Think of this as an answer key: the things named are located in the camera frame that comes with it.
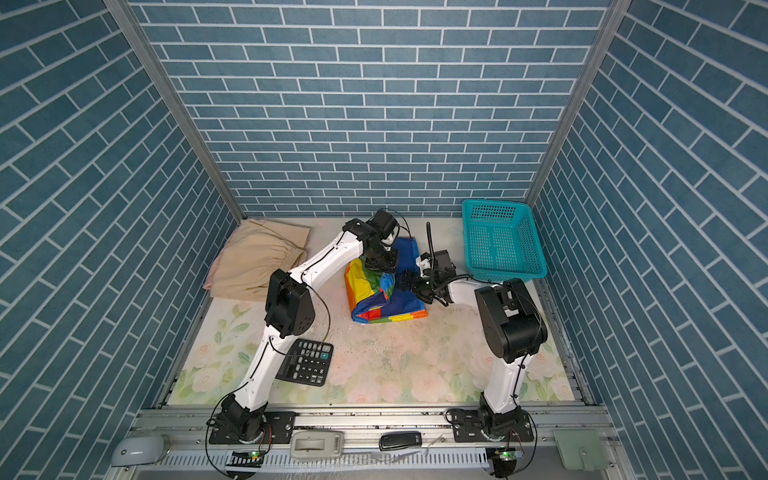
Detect multicolour cloth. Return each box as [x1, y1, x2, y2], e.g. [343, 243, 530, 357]
[344, 238, 428, 325]

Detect beige shorts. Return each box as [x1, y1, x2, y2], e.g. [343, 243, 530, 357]
[209, 219, 310, 301]

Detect pink shorts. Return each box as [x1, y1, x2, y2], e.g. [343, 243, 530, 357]
[203, 254, 222, 291]

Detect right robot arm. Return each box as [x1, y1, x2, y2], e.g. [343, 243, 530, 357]
[395, 271, 548, 441]

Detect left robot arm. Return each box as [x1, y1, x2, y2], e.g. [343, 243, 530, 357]
[206, 209, 399, 443]

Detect teal plastic basket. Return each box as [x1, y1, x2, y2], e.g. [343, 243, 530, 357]
[462, 200, 548, 283]

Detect black desk calculator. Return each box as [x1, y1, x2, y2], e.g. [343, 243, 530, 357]
[276, 339, 334, 387]

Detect black car key fob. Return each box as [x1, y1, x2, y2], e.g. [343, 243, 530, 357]
[379, 431, 422, 452]

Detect right circuit board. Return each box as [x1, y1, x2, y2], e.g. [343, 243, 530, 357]
[486, 447, 523, 463]

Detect circuit board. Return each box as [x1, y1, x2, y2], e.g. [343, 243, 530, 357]
[486, 447, 523, 463]
[226, 451, 264, 470]

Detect beige plastic holder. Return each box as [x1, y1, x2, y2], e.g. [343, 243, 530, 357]
[290, 429, 345, 461]

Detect green leather wallet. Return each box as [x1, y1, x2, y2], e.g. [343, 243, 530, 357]
[554, 429, 609, 472]

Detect left circuit board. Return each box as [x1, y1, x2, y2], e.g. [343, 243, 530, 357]
[226, 451, 264, 470]

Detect grey computer mouse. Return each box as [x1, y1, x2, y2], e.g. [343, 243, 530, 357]
[110, 434, 172, 467]

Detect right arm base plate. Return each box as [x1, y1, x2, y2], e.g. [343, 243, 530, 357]
[444, 407, 535, 443]

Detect white slotted cable duct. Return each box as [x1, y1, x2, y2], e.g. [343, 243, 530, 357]
[148, 448, 490, 473]

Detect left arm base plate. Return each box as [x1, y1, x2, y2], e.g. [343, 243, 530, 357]
[207, 411, 296, 445]

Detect aluminium front rail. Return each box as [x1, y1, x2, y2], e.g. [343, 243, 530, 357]
[129, 402, 618, 449]

